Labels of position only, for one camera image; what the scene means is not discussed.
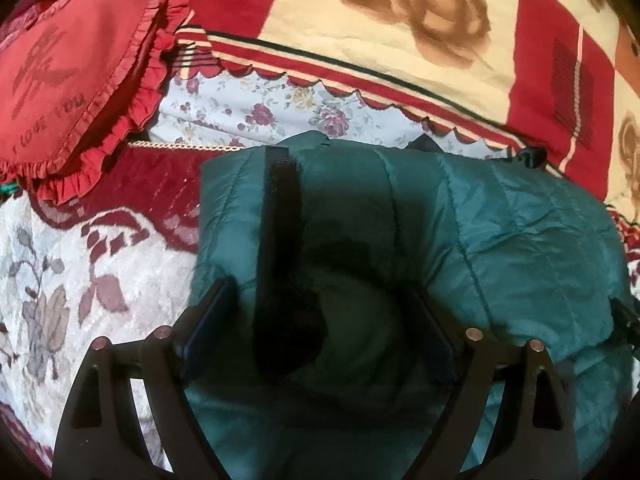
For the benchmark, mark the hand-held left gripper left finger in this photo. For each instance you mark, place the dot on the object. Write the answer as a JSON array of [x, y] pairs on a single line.
[[205, 335]]

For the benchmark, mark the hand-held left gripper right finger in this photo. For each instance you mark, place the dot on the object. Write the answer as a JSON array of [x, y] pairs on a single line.
[[435, 345]]

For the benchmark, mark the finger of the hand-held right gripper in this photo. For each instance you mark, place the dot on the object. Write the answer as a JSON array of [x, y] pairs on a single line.
[[629, 322]]

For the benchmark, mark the green quilted puffer jacket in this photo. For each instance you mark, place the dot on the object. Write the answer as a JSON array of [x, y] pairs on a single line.
[[500, 220]]

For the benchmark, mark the white and red floral bedspread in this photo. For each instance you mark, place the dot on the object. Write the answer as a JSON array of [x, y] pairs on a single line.
[[100, 270]]

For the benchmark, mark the small purple flower sheet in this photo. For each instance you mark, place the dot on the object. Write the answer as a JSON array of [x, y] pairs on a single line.
[[240, 115]]

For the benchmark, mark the red heart-shaped ruffled pillow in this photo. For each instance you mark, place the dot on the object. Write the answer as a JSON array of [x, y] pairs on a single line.
[[75, 70]]

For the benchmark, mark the red checked rose blanket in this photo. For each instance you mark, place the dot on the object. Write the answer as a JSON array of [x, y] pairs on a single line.
[[350, 20]]

